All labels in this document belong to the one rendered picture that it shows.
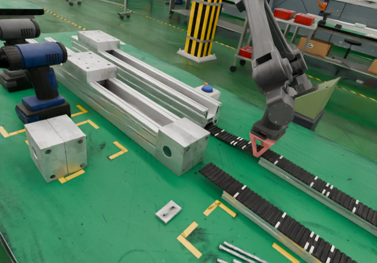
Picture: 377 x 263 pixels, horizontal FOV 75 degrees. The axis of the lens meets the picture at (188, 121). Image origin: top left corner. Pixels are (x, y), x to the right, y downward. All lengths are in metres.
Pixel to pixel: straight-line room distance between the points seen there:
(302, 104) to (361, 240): 0.60
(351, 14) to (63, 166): 7.99
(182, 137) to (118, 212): 0.22
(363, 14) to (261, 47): 7.54
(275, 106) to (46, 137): 0.49
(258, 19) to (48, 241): 0.71
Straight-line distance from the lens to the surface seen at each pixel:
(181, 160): 0.59
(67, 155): 0.59
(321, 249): 0.59
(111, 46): 1.16
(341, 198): 0.72
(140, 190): 0.59
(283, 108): 0.57
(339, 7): 8.27
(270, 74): 0.62
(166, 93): 0.84
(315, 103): 1.12
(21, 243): 0.55
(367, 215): 0.73
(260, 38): 0.70
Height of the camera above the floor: 1.22
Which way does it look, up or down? 32 degrees down
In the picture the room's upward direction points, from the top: 11 degrees clockwise
